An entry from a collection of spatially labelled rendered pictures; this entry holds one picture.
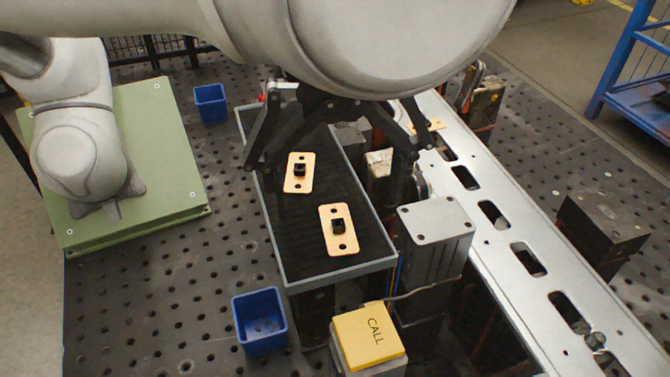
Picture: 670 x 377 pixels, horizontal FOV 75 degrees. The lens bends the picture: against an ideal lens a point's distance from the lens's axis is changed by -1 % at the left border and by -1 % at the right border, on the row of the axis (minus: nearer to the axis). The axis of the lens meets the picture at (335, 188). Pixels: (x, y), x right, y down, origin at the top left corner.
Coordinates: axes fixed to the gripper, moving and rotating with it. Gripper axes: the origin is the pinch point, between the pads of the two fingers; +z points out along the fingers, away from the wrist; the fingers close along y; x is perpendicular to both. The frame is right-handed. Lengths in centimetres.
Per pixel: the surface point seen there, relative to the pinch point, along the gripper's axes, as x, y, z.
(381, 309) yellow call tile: -11.8, 2.5, 6.1
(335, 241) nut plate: -1.9, -0.8, 5.9
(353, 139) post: 25.1, 7.4, 12.3
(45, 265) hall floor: 98, -111, 122
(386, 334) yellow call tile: -14.8, 2.2, 6.2
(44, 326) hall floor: 68, -103, 122
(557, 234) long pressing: 5.4, 39.4, 22.1
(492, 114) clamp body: 45, 46, 26
